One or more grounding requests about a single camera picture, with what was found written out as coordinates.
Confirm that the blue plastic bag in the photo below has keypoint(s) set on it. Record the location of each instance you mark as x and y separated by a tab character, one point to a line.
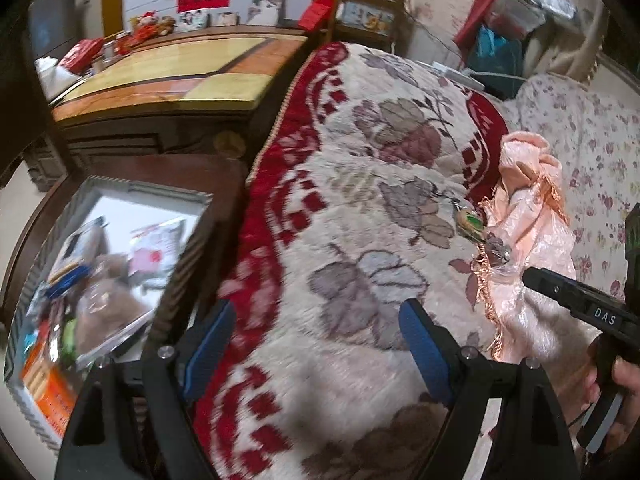
492	46

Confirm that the red cardboard box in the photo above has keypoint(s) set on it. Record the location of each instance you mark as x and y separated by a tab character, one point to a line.
317	12

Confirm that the peach satin cloth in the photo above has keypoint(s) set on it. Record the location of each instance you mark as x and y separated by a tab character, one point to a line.
530	200

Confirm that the person's right hand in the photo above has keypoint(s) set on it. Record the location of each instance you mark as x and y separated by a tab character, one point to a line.
629	390

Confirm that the green gold snack packet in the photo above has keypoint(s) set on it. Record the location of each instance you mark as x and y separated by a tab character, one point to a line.
470	222

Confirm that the blue cookie packet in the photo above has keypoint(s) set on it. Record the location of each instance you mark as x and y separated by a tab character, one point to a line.
67	281

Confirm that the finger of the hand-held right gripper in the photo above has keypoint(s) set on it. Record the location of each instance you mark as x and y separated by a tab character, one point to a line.
550	285

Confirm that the chevron striped storage box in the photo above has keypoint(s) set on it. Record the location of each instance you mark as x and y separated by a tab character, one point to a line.
150	191

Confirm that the red packages on table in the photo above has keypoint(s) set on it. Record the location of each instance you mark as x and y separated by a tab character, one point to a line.
127	44

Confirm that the clear plastic container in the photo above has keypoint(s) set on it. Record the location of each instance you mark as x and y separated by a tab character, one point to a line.
515	15

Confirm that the pink floral cloth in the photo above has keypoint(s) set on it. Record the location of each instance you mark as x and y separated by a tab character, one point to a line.
445	0

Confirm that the grey snack packet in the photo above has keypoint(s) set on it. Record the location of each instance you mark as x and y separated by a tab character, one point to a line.
82	245

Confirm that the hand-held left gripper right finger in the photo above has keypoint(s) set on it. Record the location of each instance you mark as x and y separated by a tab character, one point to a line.
425	355

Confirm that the wooden shelf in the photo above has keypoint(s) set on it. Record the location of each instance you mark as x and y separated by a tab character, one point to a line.
370	10

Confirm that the grey refrigerator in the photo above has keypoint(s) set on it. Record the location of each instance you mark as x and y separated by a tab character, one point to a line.
50	25

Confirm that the white plastic bag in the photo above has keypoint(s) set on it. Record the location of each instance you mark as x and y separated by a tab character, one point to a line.
52	77

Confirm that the red and beige floral blanket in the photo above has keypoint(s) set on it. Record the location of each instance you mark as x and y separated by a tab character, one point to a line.
350	185

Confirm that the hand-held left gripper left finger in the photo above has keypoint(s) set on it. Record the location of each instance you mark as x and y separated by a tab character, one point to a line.
207	355

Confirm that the cat picture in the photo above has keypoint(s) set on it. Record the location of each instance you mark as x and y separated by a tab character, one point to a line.
267	6

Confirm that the dark wooden side table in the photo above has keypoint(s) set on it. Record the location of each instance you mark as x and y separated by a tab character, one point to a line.
222	175

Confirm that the floral sofa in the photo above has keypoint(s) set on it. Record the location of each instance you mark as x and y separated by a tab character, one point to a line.
590	125

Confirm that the orange snack packet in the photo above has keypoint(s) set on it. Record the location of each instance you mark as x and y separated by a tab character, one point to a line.
47	395

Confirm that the red gift box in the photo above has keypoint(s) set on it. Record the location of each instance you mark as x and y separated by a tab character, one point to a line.
80	55

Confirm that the wooden coffee table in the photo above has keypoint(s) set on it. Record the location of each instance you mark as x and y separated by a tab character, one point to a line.
165	75

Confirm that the plush toys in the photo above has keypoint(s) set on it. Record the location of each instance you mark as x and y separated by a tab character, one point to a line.
152	22

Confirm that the clear bag of bread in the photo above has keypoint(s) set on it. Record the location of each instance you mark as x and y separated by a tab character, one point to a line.
110	310

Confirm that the clear silver wrapper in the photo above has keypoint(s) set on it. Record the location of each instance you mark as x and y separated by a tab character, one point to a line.
495	253

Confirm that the white and pink snack packet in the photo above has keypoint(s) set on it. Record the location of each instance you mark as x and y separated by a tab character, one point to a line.
155	250

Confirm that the small photo frame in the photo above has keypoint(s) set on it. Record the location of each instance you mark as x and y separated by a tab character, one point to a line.
194	19
228	18

